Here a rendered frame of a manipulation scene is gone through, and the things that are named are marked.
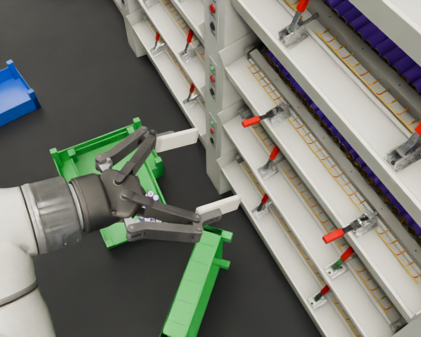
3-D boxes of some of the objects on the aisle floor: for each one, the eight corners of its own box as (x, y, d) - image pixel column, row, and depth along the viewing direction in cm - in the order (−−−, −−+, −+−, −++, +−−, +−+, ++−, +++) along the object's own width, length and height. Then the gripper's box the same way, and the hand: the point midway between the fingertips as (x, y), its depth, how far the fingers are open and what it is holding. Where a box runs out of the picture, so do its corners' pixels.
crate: (165, 360, 116) (158, 340, 99) (203, 255, 132) (202, 223, 115) (194, 371, 114) (192, 353, 98) (230, 264, 130) (232, 232, 114)
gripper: (51, 156, 69) (179, 126, 78) (106, 303, 56) (252, 247, 65) (46, 122, 63) (185, 93, 72) (107, 275, 51) (266, 218, 60)
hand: (210, 168), depth 68 cm, fingers open, 13 cm apart
